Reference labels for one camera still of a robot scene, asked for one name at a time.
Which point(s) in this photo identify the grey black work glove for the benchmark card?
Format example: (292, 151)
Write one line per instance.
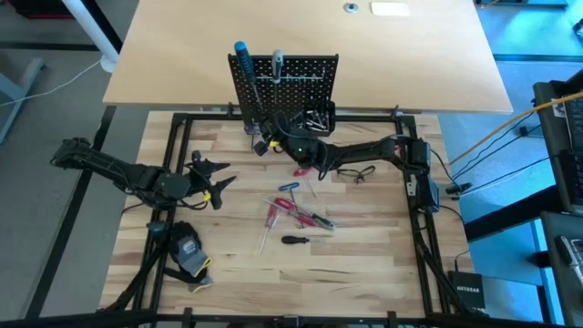
(200, 284)
(191, 262)

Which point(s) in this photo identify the clear safety glasses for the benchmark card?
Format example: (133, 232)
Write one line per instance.
(360, 177)

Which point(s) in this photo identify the long chrome socket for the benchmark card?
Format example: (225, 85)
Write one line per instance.
(316, 124)

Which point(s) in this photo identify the metal desk grommet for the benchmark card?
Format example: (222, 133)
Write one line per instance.
(350, 7)

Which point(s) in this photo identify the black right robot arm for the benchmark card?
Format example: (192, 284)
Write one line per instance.
(360, 152)

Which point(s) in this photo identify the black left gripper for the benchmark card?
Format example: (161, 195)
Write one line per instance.
(175, 187)

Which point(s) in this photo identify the black network switch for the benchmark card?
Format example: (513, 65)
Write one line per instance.
(467, 291)

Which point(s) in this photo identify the black aluminium table frame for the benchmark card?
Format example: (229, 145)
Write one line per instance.
(209, 117)

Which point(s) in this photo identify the black pegboard bin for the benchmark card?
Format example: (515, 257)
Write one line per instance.
(333, 118)

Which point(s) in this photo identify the white round post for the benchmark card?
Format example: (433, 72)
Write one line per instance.
(91, 27)

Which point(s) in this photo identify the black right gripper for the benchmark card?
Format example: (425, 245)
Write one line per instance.
(303, 148)

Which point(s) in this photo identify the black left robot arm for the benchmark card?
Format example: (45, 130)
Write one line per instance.
(105, 161)

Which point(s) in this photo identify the red crate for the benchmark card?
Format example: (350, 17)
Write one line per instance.
(41, 9)

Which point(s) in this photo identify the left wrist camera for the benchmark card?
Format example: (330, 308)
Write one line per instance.
(216, 202)

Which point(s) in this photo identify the grey desk foot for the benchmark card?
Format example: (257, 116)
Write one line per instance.
(18, 91)

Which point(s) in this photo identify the chrome extension bar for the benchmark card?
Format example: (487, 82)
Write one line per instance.
(314, 114)

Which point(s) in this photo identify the white pad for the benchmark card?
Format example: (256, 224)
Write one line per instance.
(389, 9)

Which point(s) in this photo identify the black equipment cart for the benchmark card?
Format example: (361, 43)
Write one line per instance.
(555, 182)

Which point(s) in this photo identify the light wooden desk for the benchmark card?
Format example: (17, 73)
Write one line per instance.
(182, 45)

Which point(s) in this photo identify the black metal pegboard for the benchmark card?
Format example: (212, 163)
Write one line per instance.
(300, 91)

